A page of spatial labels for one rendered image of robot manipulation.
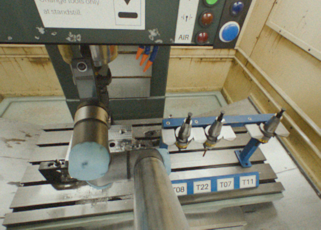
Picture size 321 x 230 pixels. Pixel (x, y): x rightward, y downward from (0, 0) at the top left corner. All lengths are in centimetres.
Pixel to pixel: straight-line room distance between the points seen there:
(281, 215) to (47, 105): 182
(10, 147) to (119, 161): 109
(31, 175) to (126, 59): 74
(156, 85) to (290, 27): 85
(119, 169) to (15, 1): 36
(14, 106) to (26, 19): 164
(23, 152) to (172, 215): 128
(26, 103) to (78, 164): 161
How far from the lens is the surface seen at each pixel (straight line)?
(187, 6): 33
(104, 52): 51
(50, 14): 34
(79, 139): 39
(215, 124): 63
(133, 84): 118
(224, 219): 108
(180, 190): 85
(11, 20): 37
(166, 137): 63
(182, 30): 34
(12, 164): 142
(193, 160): 97
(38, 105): 188
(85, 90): 47
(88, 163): 37
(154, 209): 27
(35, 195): 98
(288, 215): 119
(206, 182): 87
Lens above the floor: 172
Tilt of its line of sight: 44 degrees down
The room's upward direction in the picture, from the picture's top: 6 degrees clockwise
